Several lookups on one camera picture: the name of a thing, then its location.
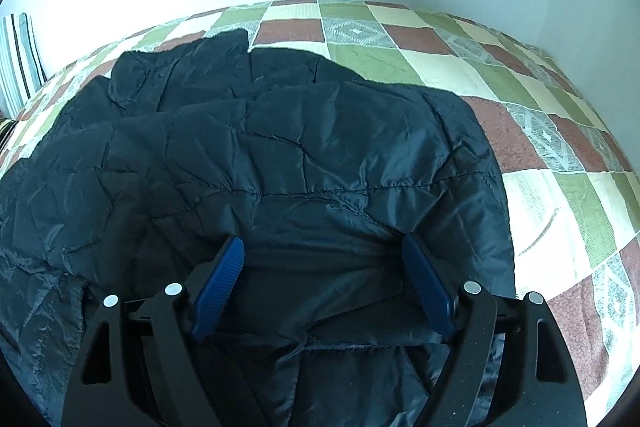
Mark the grey white striped pillow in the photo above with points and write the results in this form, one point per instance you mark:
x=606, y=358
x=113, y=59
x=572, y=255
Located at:
x=22, y=57

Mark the checkered patchwork bedspread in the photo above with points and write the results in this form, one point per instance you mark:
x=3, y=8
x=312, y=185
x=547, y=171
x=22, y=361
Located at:
x=545, y=107

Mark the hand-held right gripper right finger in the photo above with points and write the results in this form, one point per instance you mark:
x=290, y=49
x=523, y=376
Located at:
x=425, y=279

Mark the dark navy puffer jacket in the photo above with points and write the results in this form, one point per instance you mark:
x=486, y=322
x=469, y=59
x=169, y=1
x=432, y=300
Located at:
x=280, y=157

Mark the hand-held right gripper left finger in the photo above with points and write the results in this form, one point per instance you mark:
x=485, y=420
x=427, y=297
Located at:
x=225, y=279

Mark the yellow black striped pillow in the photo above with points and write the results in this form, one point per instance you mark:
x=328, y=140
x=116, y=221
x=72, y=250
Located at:
x=5, y=132

